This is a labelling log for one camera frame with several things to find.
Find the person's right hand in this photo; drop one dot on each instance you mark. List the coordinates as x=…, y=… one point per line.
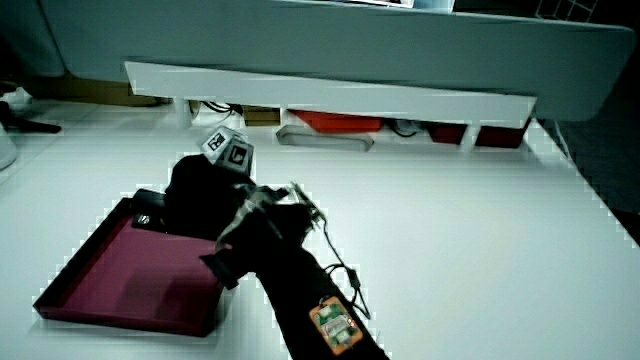
x=200, y=200

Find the black stapler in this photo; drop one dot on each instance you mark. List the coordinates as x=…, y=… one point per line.
x=148, y=210

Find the maroon square plate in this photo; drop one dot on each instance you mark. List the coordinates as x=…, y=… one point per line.
x=130, y=280

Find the small cardboard box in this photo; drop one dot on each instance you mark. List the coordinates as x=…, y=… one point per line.
x=261, y=116

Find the grey flat tray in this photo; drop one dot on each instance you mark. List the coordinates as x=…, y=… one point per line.
x=325, y=142

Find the brown cardboard box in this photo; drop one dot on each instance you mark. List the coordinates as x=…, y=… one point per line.
x=85, y=92

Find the white desk shelf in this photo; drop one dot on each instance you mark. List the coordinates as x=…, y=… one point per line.
x=320, y=95

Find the red flat box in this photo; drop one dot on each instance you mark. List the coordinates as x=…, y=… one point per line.
x=340, y=121

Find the orange circuit board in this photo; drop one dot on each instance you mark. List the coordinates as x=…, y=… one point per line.
x=335, y=325

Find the black stand foot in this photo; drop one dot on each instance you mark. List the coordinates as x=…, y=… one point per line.
x=30, y=126

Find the grey partition panel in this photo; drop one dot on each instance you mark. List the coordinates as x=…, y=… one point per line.
x=350, y=40

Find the dark red box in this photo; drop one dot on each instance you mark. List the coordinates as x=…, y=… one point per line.
x=500, y=137
x=448, y=133

